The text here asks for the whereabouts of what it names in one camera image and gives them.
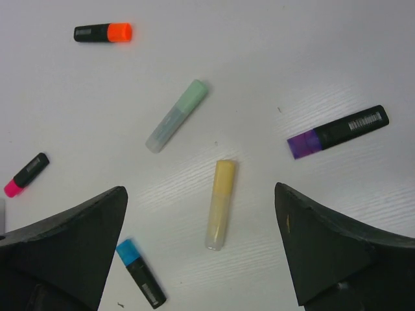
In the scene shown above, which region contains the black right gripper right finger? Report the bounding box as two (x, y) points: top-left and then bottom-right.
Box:
(274, 183), (414, 310)

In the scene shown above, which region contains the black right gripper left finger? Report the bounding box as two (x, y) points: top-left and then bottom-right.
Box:
(1, 186), (128, 310)

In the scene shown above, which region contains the blue black highlighter body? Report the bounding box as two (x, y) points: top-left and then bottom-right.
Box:
(125, 256), (167, 310)

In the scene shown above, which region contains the blue highlighter cap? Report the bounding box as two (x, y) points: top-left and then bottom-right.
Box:
(115, 238), (141, 266)

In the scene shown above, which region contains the pink highlighter cap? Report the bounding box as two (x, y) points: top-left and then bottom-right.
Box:
(4, 179), (24, 198)

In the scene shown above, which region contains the pastel yellow highlighter cap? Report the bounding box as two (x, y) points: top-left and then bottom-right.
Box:
(213, 160), (237, 196)

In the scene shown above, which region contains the purple cap black highlighter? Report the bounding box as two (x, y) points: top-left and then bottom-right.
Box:
(287, 105), (389, 159)

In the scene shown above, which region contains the pastel green highlighter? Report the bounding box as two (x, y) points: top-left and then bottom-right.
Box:
(145, 80), (208, 154)

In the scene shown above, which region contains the orange cap black highlighter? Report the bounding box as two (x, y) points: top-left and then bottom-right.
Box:
(73, 23), (132, 43)

